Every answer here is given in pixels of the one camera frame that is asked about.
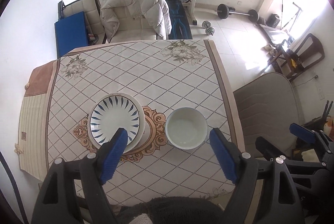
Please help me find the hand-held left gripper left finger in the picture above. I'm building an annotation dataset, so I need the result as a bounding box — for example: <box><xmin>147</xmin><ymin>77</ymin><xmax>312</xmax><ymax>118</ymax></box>
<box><xmin>31</xmin><ymin>127</ymin><xmax>129</xmax><ymax>224</ymax></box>

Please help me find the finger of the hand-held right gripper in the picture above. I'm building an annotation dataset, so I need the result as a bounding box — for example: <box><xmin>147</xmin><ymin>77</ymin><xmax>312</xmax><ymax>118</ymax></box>
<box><xmin>255</xmin><ymin>136</ymin><xmax>290</xmax><ymax>162</ymax></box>
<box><xmin>289</xmin><ymin>123</ymin><xmax>334</xmax><ymax>169</ymax></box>

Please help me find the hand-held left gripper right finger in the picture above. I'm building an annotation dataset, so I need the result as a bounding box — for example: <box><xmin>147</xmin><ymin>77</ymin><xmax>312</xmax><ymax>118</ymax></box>
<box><xmin>209</xmin><ymin>128</ymin><xmax>304</xmax><ymax>224</ymax></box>

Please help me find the blue leaf patterned plate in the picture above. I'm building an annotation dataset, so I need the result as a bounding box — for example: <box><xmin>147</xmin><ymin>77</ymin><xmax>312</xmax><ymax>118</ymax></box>
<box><xmin>90</xmin><ymin>97</ymin><xmax>140</xmax><ymax>144</ymax></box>

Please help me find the white plate with grey flower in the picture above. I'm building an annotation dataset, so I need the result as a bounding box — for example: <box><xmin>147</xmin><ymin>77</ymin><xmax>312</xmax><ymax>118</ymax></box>
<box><xmin>87</xmin><ymin>93</ymin><xmax>147</xmax><ymax>154</ymax></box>

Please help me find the white bowl with dark rim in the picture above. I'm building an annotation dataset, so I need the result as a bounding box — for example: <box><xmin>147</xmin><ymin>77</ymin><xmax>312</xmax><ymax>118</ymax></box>
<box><xmin>165</xmin><ymin>107</ymin><xmax>208</xmax><ymax>150</ymax></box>

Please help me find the grey padded chair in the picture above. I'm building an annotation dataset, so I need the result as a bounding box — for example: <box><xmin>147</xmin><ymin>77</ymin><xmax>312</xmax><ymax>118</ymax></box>
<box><xmin>232</xmin><ymin>73</ymin><xmax>300</xmax><ymax>159</ymax></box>

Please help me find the dark wooden chair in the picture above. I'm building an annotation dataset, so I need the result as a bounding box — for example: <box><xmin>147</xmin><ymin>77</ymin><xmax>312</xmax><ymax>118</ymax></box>
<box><xmin>271</xmin><ymin>33</ymin><xmax>325</xmax><ymax>82</ymax></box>

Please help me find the checked floral tablecloth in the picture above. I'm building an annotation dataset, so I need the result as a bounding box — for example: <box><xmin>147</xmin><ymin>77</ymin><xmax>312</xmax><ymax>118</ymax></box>
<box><xmin>19</xmin><ymin>40</ymin><xmax>247</xmax><ymax>207</ymax></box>

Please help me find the black box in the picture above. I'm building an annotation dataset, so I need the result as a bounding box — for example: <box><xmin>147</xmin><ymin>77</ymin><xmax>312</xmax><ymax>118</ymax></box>
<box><xmin>270</xmin><ymin>14</ymin><xmax>281</xmax><ymax>29</ymax></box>

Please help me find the cream upholstered chair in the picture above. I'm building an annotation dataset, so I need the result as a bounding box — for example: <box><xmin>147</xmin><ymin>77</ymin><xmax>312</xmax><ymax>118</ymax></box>
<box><xmin>58</xmin><ymin>0</ymin><xmax>106</xmax><ymax>44</ymax></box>
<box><xmin>106</xmin><ymin>14</ymin><xmax>167</xmax><ymax>44</ymax></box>

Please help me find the chrome dumbbell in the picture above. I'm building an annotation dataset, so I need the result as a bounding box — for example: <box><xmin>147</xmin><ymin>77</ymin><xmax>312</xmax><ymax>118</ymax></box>
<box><xmin>202</xmin><ymin>21</ymin><xmax>216</xmax><ymax>36</ymax></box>

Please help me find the blue board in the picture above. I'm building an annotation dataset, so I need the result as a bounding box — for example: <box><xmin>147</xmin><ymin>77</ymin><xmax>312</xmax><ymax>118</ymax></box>
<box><xmin>54</xmin><ymin>11</ymin><xmax>89</xmax><ymax>57</ymax></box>

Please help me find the small barbell with black weights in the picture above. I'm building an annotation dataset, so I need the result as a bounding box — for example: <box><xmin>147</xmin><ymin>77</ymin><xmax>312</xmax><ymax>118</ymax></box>
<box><xmin>216</xmin><ymin>4</ymin><xmax>259</xmax><ymax>23</ymax></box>

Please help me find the blue exercise mat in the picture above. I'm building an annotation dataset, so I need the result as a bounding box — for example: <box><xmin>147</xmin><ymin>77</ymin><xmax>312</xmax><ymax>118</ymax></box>
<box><xmin>164</xmin><ymin>0</ymin><xmax>194</xmax><ymax>39</ymax></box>

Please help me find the white puffer jacket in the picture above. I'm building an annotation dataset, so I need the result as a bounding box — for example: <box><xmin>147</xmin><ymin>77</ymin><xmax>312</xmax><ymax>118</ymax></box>
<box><xmin>100</xmin><ymin>0</ymin><xmax>171</xmax><ymax>43</ymax></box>

